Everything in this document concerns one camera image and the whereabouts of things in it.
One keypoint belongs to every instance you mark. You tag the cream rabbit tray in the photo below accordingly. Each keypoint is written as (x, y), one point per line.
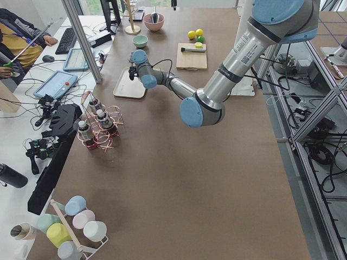
(127, 88)

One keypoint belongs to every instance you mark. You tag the green lime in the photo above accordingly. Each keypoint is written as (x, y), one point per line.
(200, 39)

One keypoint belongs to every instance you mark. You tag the paper cup with steel insert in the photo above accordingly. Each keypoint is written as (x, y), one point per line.
(23, 231)

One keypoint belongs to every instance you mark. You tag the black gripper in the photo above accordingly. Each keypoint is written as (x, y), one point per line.
(132, 72)

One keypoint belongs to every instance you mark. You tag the half lemon slice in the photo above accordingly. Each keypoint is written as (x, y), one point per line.
(198, 45)

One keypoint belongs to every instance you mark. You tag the steel ice scoop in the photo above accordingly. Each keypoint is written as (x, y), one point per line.
(154, 17)

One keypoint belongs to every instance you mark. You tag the yellow cup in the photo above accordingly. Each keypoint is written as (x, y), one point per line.
(58, 234)

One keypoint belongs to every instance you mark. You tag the wooden mug tree stand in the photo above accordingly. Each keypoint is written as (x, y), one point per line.
(132, 29)

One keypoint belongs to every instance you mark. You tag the black long bar device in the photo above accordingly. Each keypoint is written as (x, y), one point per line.
(63, 125)

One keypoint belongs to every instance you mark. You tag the wooden cutting board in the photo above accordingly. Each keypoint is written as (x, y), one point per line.
(188, 60)

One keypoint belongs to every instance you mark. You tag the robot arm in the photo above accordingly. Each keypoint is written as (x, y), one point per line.
(269, 23)

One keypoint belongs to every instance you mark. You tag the pink cup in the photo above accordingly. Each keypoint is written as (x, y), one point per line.
(82, 218)

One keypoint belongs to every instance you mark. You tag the tea bottle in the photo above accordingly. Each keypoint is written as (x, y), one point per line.
(104, 119)
(83, 129)
(95, 105)

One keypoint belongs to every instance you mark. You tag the black keyboard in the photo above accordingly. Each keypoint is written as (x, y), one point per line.
(66, 42)

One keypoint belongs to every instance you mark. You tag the steel cylinder tool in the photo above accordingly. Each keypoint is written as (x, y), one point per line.
(186, 49)

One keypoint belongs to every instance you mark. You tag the aluminium frame post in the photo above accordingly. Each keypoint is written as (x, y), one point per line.
(80, 34)

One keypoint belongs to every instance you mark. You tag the grey cup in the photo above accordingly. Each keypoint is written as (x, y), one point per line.
(68, 251)

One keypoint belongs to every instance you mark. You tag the white cup rack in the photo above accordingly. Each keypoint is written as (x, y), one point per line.
(88, 248)

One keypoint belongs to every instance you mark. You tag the white cup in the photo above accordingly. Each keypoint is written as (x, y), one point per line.
(95, 230)

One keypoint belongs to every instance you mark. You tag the copper wire bottle rack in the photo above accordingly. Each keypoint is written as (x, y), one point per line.
(100, 138)

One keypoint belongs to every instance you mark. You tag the blue cup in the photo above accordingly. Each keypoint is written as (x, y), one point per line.
(75, 205)

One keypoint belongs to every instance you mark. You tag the blue teach pendant tablet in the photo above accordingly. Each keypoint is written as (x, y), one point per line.
(57, 85)

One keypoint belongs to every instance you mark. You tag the green bowl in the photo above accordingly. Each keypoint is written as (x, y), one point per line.
(140, 41)

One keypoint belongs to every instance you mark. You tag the yellow lemon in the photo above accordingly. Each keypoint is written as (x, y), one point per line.
(191, 34)
(199, 32)

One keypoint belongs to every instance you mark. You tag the black monitor stand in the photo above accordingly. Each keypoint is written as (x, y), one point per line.
(111, 14)

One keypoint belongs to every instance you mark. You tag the black thermos bottle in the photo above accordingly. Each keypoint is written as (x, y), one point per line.
(10, 176)

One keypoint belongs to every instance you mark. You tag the seated person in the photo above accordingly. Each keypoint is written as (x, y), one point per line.
(21, 45)

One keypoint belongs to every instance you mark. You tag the green cup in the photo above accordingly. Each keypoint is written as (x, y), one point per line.
(46, 220)

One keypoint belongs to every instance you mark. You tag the computer mouse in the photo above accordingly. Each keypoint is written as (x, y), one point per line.
(48, 58)

